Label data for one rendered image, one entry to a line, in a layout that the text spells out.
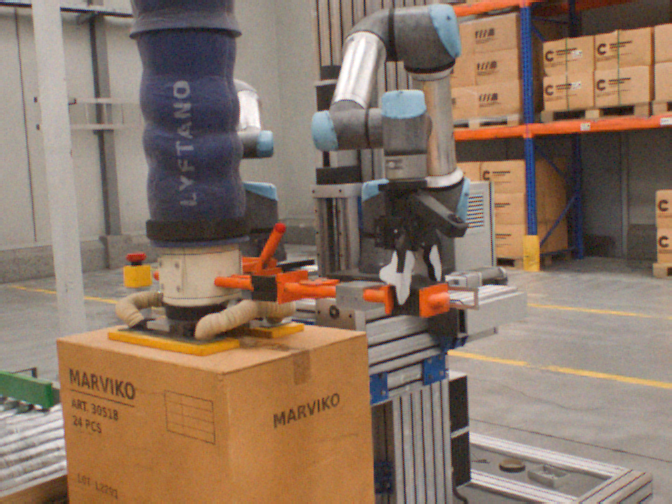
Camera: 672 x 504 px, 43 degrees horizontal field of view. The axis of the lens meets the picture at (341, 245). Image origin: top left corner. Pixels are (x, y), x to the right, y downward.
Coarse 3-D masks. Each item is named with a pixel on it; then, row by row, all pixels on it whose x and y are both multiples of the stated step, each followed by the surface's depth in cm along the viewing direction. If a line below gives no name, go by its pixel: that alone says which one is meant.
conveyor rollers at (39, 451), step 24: (0, 408) 289; (24, 408) 286; (48, 408) 283; (0, 432) 261; (24, 432) 258; (48, 432) 262; (0, 456) 241; (24, 456) 238; (48, 456) 234; (0, 480) 222; (24, 480) 218
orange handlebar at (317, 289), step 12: (252, 264) 204; (276, 264) 210; (156, 276) 195; (240, 276) 182; (240, 288) 176; (288, 288) 166; (300, 288) 164; (312, 288) 162; (324, 288) 160; (372, 300) 152; (432, 300) 143; (444, 300) 144
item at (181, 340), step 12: (144, 324) 186; (192, 324) 177; (108, 336) 190; (120, 336) 187; (132, 336) 184; (144, 336) 182; (156, 336) 180; (168, 336) 178; (180, 336) 178; (192, 336) 177; (216, 336) 176; (156, 348) 178; (168, 348) 175; (180, 348) 172; (192, 348) 170; (204, 348) 168; (216, 348) 170; (228, 348) 173
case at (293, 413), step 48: (96, 336) 195; (240, 336) 186; (288, 336) 184; (336, 336) 181; (96, 384) 185; (144, 384) 173; (192, 384) 162; (240, 384) 158; (288, 384) 167; (336, 384) 177; (96, 432) 187; (144, 432) 174; (192, 432) 163; (240, 432) 158; (288, 432) 167; (336, 432) 178; (96, 480) 189; (144, 480) 176; (192, 480) 165; (240, 480) 158; (288, 480) 168; (336, 480) 178
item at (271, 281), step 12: (252, 276) 170; (264, 276) 168; (276, 276) 171; (288, 276) 168; (300, 276) 170; (252, 288) 171; (264, 288) 169; (276, 288) 167; (252, 300) 172; (264, 300) 168; (276, 300) 167; (288, 300) 168
